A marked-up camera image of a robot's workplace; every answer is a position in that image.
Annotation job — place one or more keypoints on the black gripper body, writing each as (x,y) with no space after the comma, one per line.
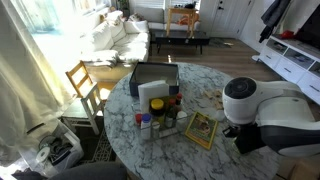
(250,138)

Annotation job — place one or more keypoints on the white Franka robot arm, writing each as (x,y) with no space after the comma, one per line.
(286,110)

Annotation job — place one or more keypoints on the white napkin stack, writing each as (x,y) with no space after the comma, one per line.
(151,93)

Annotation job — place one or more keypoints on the yellow bordered book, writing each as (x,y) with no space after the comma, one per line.
(201,130)

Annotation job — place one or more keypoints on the white shaker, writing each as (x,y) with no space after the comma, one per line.
(181,118)

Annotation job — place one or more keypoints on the dark red-capped sauce bottle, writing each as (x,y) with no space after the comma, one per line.
(179,101)

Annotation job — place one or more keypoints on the glass shaker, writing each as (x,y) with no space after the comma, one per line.
(155,130)

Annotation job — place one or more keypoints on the yellow-lidded dark jar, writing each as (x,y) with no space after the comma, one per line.
(157,106)

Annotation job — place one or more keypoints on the white bottle with blue cap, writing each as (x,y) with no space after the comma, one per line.
(145,126)

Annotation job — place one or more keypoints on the red object on cabinet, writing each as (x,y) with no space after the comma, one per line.
(286,34)

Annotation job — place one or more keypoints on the small red-capped jar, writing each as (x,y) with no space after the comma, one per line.
(138,118)

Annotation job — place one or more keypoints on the black coffee table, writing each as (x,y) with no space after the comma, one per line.
(181,37)

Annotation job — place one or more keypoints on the white door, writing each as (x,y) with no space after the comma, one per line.
(230,16)

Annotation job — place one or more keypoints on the dark hanging jacket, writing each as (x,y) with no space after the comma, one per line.
(273,15)

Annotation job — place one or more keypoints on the black television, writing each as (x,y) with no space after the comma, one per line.
(311,28)

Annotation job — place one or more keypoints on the navy blue open box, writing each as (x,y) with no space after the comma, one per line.
(135,85)

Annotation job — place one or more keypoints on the orange object under table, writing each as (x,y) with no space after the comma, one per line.
(185,20)

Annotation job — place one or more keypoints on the tall wooden side table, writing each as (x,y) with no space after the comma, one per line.
(180,11)

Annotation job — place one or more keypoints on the patterned dark rug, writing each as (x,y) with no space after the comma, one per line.
(103,150)

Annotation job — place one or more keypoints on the white sectional sofa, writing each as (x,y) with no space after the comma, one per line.
(130,43)

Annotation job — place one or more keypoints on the white chair with dark seat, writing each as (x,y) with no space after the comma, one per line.
(91,103)

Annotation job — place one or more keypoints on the grey chair back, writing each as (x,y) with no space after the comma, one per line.
(90,171)

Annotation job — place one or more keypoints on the patterned sofa pillow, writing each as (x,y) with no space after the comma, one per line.
(135,17)

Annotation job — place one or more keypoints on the wooden slat-back chair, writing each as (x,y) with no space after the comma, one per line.
(80,80)

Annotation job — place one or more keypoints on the clear plastic storage bin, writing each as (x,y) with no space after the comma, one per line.
(63,150)

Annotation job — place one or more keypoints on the cream curtain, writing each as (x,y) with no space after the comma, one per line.
(23,83)

